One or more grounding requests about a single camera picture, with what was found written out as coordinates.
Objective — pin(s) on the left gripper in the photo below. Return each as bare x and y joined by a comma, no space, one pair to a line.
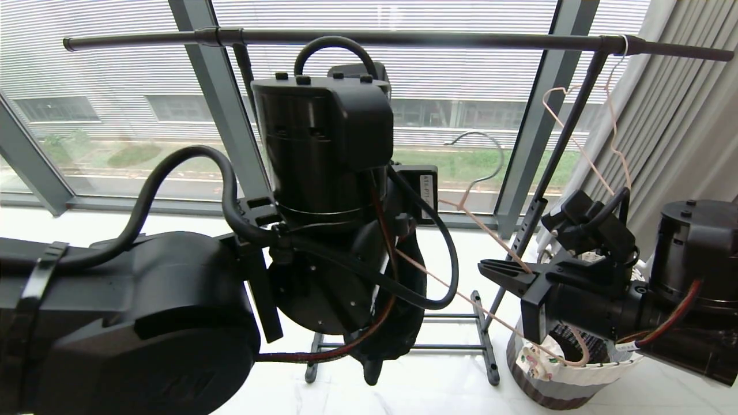
412,190

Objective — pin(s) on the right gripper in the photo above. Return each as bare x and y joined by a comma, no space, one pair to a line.
594,305

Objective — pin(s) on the pink clothes hanger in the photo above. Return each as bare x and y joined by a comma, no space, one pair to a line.
576,144
496,237

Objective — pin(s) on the black garment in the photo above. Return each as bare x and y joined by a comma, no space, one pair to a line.
375,351

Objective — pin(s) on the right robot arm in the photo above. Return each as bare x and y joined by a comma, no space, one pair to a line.
697,248

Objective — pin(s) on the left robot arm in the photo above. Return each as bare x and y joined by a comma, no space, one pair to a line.
144,323

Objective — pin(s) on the white laundry basket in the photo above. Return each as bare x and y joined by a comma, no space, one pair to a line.
576,380

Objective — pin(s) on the black clothes rack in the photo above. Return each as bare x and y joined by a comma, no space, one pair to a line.
403,39

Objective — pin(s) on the cream printed garment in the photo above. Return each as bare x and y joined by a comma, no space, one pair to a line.
536,360

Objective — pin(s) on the window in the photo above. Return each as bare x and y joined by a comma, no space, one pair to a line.
233,115

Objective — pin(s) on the beige curtain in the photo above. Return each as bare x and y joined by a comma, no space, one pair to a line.
692,144

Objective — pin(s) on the white curtain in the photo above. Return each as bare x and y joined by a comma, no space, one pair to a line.
657,23

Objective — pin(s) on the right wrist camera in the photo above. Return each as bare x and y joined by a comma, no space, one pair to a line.
582,230

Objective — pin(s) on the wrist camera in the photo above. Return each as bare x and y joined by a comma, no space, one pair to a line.
381,75
582,230

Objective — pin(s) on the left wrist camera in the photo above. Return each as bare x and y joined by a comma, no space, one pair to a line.
381,75

